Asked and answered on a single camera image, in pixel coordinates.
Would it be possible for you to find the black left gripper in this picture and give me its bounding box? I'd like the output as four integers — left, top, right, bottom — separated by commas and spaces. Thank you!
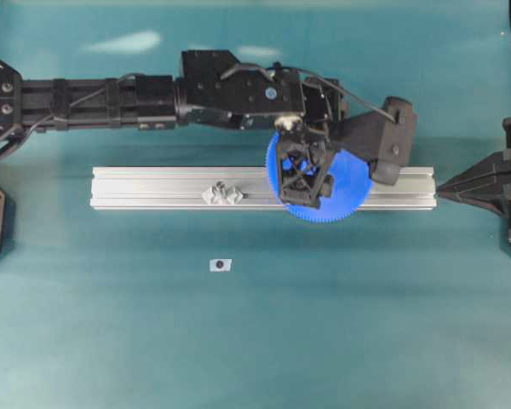
275, 76, 348, 209

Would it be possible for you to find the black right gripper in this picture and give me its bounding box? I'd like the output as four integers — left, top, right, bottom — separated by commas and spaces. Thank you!
436, 149, 511, 218

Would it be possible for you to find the large blue plastic gear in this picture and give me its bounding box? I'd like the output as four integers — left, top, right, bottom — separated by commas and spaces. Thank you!
266, 131, 372, 223

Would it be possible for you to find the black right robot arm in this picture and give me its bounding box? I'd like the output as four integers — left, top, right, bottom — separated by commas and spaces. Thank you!
436, 117, 511, 249

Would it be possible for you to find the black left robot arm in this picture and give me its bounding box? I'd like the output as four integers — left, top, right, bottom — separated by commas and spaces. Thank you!
0, 50, 344, 208

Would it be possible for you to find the short steel shaft left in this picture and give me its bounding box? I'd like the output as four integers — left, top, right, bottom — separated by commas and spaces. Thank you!
213, 181, 227, 198

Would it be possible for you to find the white marker sticker black dot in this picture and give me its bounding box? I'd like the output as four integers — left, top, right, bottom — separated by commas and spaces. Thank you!
209, 258, 233, 273

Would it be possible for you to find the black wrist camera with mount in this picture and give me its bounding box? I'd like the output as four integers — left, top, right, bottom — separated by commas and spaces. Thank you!
330, 96, 418, 186

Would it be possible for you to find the black camera cable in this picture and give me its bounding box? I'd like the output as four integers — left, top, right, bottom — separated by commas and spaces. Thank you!
219, 62, 399, 123

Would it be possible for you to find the clear plastic bracket left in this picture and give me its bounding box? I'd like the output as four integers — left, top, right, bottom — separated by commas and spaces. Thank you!
201, 181, 244, 205

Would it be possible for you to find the long aluminium extrusion rail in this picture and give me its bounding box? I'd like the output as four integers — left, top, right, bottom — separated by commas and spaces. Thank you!
89, 167, 437, 211

